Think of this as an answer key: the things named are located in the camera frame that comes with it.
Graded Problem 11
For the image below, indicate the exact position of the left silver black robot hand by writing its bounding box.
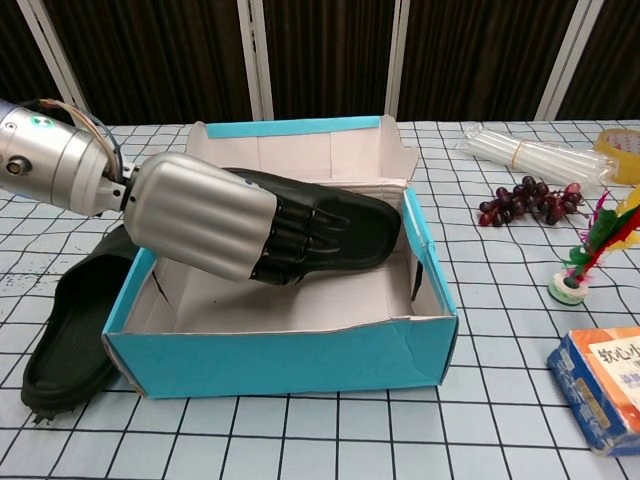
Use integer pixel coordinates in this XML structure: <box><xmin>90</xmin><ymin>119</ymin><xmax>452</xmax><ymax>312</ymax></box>
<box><xmin>122</xmin><ymin>152</ymin><xmax>351</xmax><ymax>289</ymax></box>

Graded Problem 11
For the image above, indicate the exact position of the light blue cardboard shoe box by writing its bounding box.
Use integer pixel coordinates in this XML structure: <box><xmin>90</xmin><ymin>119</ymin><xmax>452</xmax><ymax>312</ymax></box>
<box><xmin>101</xmin><ymin>114</ymin><xmax>460</xmax><ymax>400</ymax></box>

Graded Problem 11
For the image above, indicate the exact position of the black rubber slipper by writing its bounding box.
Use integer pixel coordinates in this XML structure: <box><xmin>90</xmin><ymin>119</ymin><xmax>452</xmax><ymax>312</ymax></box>
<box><xmin>20</xmin><ymin>223</ymin><xmax>141</xmax><ymax>427</ymax></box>
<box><xmin>224</xmin><ymin>167</ymin><xmax>403</xmax><ymax>289</ymax></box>

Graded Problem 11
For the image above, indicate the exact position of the orange snack package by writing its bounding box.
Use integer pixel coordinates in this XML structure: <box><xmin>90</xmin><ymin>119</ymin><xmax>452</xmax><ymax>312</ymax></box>
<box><xmin>546</xmin><ymin>325</ymin><xmax>640</xmax><ymax>459</ymax></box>

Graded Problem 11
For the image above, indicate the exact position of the dark folding partition screen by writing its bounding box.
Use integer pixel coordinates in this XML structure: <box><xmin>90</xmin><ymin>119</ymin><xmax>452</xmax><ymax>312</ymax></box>
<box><xmin>0</xmin><ymin>0</ymin><xmax>640</xmax><ymax>126</ymax></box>

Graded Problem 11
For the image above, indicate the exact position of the light blue checkered tablecloth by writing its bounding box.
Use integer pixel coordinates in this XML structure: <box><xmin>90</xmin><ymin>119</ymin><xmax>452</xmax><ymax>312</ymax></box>
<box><xmin>0</xmin><ymin>118</ymin><xmax>640</xmax><ymax>480</ymax></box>

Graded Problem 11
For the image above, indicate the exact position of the purple artificial grape bunch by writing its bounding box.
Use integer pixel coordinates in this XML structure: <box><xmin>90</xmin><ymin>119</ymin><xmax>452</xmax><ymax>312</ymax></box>
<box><xmin>478</xmin><ymin>175</ymin><xmax>586</xmax><ymax>229</ymax></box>

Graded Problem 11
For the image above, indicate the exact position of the bundle of clear plastic tubes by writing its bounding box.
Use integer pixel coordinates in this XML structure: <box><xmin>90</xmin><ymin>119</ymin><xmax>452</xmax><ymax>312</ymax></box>
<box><xmin>454</xmin><ymin>124</ymin><xmax>619</xmax><ymax>191</ymax></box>

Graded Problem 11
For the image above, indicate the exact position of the colourful feather shuttlecock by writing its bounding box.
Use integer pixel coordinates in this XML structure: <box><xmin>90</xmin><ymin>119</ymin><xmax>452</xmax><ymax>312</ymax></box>
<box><xmin>547</xmin><ymin>185</ymin><xmax>640</xmax><ymax>306</ymax></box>

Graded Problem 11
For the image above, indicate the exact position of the yellow packing tape roll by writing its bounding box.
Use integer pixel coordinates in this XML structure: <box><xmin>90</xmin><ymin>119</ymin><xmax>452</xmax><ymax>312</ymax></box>
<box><xmin>593</xmin><ymin>128</ymin><xmax>640</xmax><ymax>186</ymax></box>

